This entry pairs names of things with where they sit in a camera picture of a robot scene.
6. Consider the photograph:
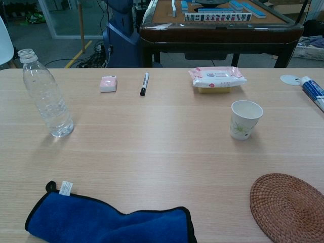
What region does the white floral paper cup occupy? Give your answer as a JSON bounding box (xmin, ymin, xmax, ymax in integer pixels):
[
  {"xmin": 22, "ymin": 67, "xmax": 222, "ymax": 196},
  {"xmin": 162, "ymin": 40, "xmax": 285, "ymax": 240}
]
[{"xmin": 229, "ymin": 100, "xmax": 264, "ymax": 141}]

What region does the clear plastic water bottle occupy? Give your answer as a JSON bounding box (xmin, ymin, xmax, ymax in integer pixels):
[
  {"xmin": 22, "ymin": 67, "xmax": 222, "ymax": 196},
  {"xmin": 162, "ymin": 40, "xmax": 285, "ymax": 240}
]
[{"xmin": 17, "ymin": 48, "xmax": 74, "ymax": 138}]

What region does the black white marker pen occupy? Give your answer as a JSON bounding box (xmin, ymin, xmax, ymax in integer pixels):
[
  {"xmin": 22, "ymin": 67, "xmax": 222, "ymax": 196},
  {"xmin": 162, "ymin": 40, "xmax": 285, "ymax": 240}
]
[{"xmin": 139, "ymin": 71, "xmax": 150, "ymax": 97}]

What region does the yellow sponge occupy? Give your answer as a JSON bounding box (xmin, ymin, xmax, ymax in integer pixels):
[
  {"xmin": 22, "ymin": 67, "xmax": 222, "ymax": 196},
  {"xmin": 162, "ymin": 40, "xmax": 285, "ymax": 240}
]
[{"xmin": 198, "ymin": 86, "xmax": 232, "ymax": 95}]

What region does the small pink tissue pack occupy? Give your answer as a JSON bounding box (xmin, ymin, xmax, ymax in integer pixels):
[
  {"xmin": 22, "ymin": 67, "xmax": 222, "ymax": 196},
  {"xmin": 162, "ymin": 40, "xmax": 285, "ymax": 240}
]
[{"xmin": 99, "ymin": 75, "xmax": 118, "ymax": 93}]

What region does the pink white wet wipes pack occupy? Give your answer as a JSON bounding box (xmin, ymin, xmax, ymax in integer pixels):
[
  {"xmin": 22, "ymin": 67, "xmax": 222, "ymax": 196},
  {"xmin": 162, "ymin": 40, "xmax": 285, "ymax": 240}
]
[{"xmin": 188, "ymin": 66, "xmax": 248, "ymax": 88}]

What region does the blue machine base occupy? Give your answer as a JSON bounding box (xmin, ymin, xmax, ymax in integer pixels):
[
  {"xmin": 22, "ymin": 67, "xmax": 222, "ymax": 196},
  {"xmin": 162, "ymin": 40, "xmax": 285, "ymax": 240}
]
[{"xmin": 102, "ymin": 0, "xmax": 142, "ymax": 68}]

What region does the dark wood mahjong table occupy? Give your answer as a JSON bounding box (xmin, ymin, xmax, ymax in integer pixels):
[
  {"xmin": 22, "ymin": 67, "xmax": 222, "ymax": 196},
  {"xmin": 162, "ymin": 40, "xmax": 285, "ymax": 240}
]
[{"xmin": 139, "ymin": 0, "xmax": 305, "ymax": 68}]

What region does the white face mahjong tile row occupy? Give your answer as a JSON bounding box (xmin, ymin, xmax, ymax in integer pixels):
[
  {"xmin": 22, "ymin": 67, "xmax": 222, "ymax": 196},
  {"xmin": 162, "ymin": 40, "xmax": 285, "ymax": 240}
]
[{"xmin": 184, "ymin": 13, "xmax": 253, "ymax": 22}]

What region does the blue mahjong tile row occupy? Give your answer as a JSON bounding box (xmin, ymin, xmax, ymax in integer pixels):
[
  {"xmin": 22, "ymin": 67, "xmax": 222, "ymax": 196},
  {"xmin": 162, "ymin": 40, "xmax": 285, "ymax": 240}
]
[
  {"xmin": 197, "ymin": 8, "xmax": 244, "ymax": 14},
  {"xmin": 241, "ymin": 2, "xmax": 267, "ymax": 20}
]

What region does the blue microfiber cloth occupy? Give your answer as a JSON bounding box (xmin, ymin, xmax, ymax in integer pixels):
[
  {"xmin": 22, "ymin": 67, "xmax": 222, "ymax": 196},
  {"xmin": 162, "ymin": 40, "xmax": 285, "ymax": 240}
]
[{"xmin": 24, "ymin": 180, "xmax": 198, "ymax": 243}]

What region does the wooden pole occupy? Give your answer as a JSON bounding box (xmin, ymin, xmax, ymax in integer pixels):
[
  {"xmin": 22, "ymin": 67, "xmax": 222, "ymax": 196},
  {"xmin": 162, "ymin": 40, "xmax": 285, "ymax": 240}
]
[{"xmin": 77, "ymin": 0, "xmax": 86, "ymax": 53}]

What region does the white round disc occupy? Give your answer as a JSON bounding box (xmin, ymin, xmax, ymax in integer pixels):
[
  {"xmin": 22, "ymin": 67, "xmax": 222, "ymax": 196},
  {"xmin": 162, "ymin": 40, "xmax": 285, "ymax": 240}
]
[{"xmin": 280, "ymin": 74, "xmax": 304, "ymax": 87}]

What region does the brown woven rattan coaster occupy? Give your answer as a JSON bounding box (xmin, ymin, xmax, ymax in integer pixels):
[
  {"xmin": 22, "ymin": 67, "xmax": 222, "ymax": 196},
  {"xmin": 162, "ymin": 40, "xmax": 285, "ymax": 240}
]
[{"xmin": 250, "ymin": 173, "xmax": 324, "ymax": 243}]

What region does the blue white toothpaste tube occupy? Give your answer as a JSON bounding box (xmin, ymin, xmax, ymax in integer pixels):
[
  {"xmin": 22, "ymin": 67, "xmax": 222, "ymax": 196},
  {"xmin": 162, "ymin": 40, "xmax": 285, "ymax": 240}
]
[{"xmin": 301, "ymin": 76, "xmax": 324, "ymax": 113}]

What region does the white plastic basket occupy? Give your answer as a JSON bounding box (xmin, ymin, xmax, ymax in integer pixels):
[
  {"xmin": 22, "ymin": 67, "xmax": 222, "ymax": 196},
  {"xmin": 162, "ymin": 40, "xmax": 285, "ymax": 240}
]
[{"xmin": 293, "ymin": 36, "xmax": 324, "ymax": 60}]

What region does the white chair with wooden legs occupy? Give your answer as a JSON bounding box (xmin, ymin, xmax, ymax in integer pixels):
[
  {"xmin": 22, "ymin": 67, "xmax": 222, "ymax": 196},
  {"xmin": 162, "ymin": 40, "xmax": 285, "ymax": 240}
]
[{"xmin": 0, "ymin": 15, "xmax": 18, "ymax": 69}]

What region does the black tripod stand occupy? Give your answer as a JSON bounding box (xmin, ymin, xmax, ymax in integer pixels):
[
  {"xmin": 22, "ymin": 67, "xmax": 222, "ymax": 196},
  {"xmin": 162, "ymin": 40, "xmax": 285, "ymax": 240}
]
[{"xmin": 291, "ymin": 0, "xmax": 311, "ymax": 26}]

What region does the black floor cable bundle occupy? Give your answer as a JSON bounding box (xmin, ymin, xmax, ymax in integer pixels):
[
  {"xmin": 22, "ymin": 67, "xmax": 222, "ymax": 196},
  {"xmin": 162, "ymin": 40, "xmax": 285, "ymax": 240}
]
[{"xmin": 47, "ymin": 40, "xmax": 110, "ymax": 68}]

